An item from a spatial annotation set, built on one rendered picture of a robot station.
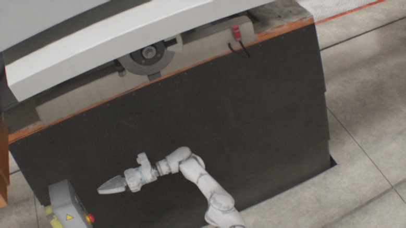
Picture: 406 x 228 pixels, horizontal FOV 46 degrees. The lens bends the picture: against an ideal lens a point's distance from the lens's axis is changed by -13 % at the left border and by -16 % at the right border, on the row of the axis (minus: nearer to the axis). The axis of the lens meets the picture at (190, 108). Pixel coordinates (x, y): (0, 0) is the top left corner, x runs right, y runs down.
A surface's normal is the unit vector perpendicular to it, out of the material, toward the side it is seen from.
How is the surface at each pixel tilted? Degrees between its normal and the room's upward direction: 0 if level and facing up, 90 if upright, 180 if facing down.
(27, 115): 0
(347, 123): 0
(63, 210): 90
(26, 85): 116
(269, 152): 90
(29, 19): 90
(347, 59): 0
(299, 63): 90
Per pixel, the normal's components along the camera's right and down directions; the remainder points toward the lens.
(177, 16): 0.36, 0.80
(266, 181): 0.29, 0.50
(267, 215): -0.25, -0.78
